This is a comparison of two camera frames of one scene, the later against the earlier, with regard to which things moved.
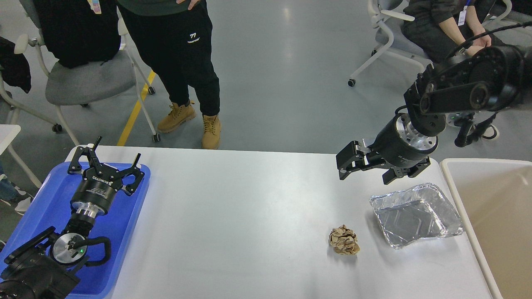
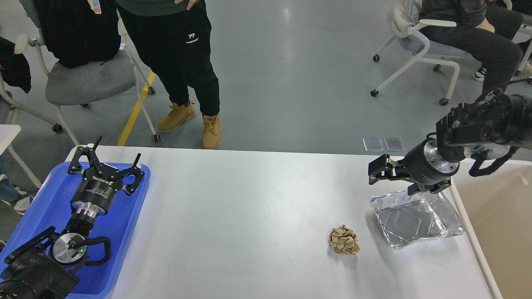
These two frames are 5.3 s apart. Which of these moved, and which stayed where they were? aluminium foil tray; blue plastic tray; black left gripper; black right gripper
Moved: black right gripper
Stayed: aluminium foil tray; blue plastic tray; black left gripper
